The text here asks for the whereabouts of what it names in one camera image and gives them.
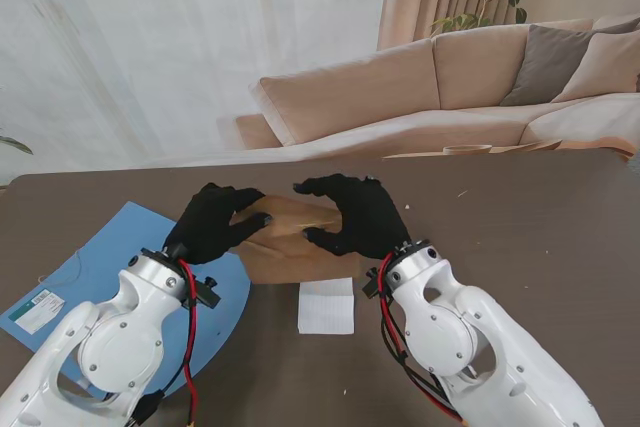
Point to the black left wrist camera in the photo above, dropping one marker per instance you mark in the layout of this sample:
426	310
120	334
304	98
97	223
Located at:
207	293

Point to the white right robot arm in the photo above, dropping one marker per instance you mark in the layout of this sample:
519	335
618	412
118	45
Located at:
450	327

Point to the blue file folder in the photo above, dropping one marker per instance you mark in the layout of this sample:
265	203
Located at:
100	247

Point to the small green plant leaves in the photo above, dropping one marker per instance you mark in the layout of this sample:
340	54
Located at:
17	144

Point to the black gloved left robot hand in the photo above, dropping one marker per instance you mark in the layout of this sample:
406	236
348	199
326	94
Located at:
207	227

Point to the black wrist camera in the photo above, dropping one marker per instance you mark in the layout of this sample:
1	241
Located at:
207	293
372	287

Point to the beige cushion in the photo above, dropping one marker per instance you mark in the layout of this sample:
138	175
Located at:
605	67

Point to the grey cushion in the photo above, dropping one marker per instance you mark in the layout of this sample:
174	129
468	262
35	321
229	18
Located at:
545	67

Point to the wooden coffee table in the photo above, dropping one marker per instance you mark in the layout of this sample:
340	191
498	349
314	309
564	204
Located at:
520	148

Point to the round wooden tray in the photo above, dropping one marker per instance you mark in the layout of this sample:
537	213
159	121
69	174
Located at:
467	149

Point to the white sheer curtain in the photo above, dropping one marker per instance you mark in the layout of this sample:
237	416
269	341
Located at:
200	47

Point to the brown paper envelope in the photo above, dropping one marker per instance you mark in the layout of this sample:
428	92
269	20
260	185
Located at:
290	257

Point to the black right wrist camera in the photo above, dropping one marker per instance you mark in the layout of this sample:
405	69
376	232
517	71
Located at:
372	287

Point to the beige sofa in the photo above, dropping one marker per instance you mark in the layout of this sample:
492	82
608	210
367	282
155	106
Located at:
350	92

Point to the white lined letter paper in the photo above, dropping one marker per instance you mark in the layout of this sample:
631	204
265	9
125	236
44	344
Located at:
325	309

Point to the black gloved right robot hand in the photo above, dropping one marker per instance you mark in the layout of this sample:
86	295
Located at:
367	217

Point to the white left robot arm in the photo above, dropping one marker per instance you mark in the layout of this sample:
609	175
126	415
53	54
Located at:
120	337

